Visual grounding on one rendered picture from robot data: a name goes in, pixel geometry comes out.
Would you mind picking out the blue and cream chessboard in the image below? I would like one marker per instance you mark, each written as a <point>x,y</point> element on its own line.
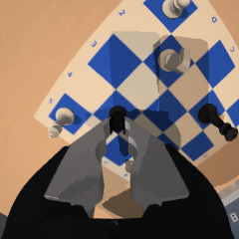
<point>118,66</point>

